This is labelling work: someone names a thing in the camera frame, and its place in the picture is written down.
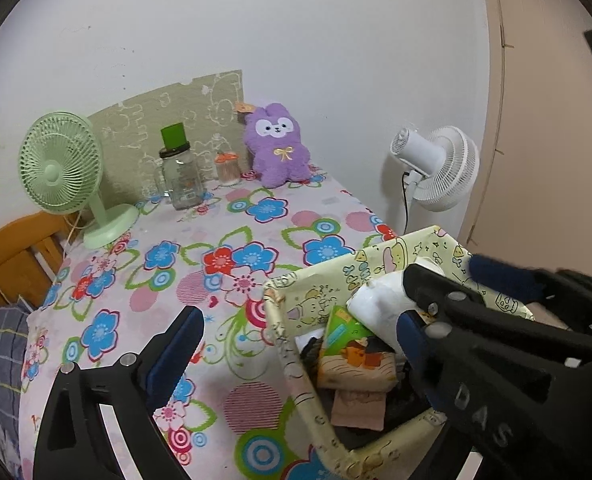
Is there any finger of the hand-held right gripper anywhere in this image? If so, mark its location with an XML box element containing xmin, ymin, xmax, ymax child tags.
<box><xmin>403</xmin><ymin>262</ymin><xmax>482</xmax><ymax>326</ymax></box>
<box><xmin>468</xmin><ymin>252</ymin><xmax>592</xmax><ymax>311</ymax></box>

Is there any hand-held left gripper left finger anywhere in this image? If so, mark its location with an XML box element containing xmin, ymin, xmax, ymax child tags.
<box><xmin>33</xmin><ymin>305</ymin><xmax>206</xmax><ymax>480</ymax></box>

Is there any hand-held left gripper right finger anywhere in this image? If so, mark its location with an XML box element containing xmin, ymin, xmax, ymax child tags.
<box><xmin>396</xmin><ymin>310</ymin><xmax>473</xmax><ymax>480</ymax></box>

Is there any white plastic bag pack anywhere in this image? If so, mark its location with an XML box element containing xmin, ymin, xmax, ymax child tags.
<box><xmin>348</xmin><ymin>270</ymin><xmax>414</xmax><ymax>353</ymax></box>

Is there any green tissue pack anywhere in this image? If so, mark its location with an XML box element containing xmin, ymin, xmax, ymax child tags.
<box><xmin>323</xmin><ymin>305</ymin><xmax>372</xmax><ymax>356</ymax></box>

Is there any pink cartoon tissue pack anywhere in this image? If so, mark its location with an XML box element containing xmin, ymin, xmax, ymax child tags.
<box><xmin>332</xmin><ymin>390</ymin><xmax>387</xmax><ymax>431</ymax></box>

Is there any yellow cartoon print box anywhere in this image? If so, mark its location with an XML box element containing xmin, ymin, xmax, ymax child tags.
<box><xmin>263</xmin><ymin>225</ymin><xmax>536</xmax><ymax>476</ymax></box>

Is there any floral tablecloth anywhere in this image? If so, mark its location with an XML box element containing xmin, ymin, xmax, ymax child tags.
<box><xmin>18</xmin><ymin>162</ymin><xmax>412</xmax><ymax>480</ymax></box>

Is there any grey cloth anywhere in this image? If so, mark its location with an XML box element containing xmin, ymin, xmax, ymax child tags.
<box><xmin>296</xmin><ymin>335</ymin><xmax>327</xmax><ymax>376</ymax></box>

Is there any white standing fan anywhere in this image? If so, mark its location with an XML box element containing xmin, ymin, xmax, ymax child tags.
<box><xmin>390</xmin><ymin>125</ymin><xmax>481</xmax><ymax>236</ymax></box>

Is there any glass jar green lid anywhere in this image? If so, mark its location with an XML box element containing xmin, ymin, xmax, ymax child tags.
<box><xmin>153</xmin><ymin>122</ymin><xmax>207</xmax><ymax>211</ymax></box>

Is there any beige door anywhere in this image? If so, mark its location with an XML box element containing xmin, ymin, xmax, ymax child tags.
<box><xmin>476</xmin><ymin>0</ymin><xmax>592</xmax><ymax>281</ymax></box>

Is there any blue plaid cloth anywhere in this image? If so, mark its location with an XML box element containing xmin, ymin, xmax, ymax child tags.
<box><xmin>0</xmin><ymin>295</ymin><xmax>32</xmax><ymax>441</ymax></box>

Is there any small toothpick jar orange lid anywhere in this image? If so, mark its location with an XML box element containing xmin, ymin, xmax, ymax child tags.
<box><xmin>213</xmin><ymin>151</ymin><xmax>241</xmax><ymax>187</ymax></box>

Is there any wooden chair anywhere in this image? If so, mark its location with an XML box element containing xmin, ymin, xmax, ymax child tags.
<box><xmin>0</xmin><ymin>210</ymin><xmax>82</xmax><ymax>308</ymax></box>

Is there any purple plush rabbit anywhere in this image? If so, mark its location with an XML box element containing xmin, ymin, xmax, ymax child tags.
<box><xmin>234</xmin><ymin>101</ymin><xmax>313</xmax><ymax>188</ymax></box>

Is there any green desk fan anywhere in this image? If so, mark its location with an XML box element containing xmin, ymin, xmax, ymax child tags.
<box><xmin>18</xmin><ymin>111</ymin><xmax>141</xmax><ymax>250</ymax></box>

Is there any green bear print board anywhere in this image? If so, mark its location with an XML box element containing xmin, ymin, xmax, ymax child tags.
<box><xmin>87</xmin><ymin>69</ymin><xmax>247</xmax><ymax>206</ymax></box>

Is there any black fan cable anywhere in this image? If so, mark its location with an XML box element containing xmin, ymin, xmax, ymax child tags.
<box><xmin>401</xmin><ymin>170</ymin><xmax>412</xmax><ymax>236</ymax></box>

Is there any white fan cable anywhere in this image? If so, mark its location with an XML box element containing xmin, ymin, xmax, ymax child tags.
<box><xmin>66</xmin><ymin>212</ymin><xmax>84</xmax><ymax>246</ymax></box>

